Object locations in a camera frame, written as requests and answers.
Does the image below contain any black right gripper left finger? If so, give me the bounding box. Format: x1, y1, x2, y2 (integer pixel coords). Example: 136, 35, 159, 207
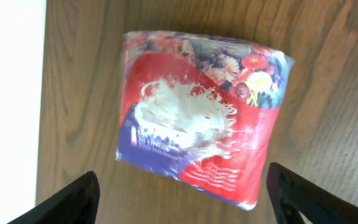
9, 171, 100, 224

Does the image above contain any pink purple tissue pack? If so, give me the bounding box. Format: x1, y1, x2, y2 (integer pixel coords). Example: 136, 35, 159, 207
116, 30, 294, 210

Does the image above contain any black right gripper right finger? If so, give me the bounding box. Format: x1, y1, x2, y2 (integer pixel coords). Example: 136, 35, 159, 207
267, 162, 358, 224

